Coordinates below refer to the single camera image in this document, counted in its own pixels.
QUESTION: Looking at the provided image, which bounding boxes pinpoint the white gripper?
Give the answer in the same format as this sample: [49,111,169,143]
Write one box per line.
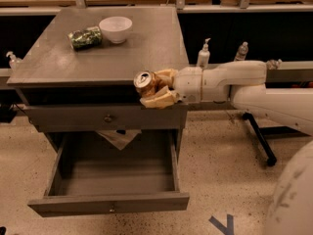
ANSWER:
[140,67,202,109]

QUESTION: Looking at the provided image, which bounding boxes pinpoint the crushed orange soda can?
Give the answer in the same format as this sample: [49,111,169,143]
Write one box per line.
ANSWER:
[133,70,160,98]

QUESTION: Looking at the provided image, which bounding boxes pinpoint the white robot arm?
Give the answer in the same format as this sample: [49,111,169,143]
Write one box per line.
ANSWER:
[134,61,313,235]

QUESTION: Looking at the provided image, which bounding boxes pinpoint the white paper under drawer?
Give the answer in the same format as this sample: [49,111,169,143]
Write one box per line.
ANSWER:
[97,130,142,150]

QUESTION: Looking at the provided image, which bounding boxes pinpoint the grey wooden drawer cabinet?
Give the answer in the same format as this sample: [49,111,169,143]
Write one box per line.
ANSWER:
[8,7,188,148]

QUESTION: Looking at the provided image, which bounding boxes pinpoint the green patterned can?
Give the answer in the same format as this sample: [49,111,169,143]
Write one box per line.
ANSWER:
[67,26,103,51]

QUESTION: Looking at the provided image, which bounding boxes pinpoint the open grey middle drawer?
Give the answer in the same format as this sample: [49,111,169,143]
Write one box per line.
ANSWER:
[28,130,189,217]

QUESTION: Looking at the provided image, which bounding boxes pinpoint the closed grey top drawer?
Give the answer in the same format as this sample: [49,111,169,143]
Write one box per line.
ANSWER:
[24,104,188,132]

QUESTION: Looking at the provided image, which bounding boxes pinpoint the white pump lotion bottle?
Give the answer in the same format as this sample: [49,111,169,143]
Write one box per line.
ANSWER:
[197,38,210,69]

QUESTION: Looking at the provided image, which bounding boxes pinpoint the white ceramic bowl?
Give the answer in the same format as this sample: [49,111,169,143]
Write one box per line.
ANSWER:
[99,17,133,44]

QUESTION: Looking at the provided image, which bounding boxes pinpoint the crumpled clear plastic wrapper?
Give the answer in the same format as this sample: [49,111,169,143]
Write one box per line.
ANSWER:
[266,59,283,70]

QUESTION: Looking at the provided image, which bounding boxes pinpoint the black metal stand leg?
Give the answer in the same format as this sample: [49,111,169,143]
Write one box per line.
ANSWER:
[243,113,277,166]

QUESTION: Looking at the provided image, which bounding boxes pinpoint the small clear pump bottle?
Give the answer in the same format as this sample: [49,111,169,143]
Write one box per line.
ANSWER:
[6,51,22,70]

